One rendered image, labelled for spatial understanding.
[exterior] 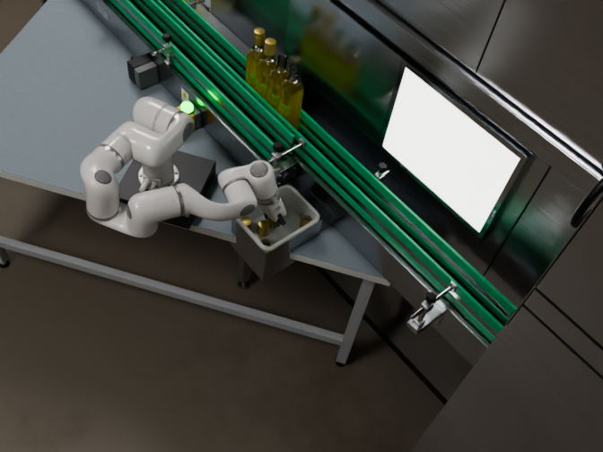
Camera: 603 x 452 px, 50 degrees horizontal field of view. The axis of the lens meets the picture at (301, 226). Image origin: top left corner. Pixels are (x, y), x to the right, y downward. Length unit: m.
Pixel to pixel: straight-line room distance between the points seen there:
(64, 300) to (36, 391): 0.39
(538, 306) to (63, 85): 1.84
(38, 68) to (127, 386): 1.23
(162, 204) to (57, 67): 1.06
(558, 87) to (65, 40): 1.86
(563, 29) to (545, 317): 0.60
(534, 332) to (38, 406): 1.87
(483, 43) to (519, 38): 0.11
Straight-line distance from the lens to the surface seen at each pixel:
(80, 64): 2.64
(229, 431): 2.56
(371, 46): 1.90
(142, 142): 1.80
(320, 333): 2.52
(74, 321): 2.81
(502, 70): 1.66
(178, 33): 2.45
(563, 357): 1.41
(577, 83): 1.55
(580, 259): 1.23
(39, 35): 2.80
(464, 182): 1.85
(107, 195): 1.72
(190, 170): 2.14
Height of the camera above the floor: 2.42
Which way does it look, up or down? 53 degrees down
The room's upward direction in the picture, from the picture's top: 10 degrees clockwise
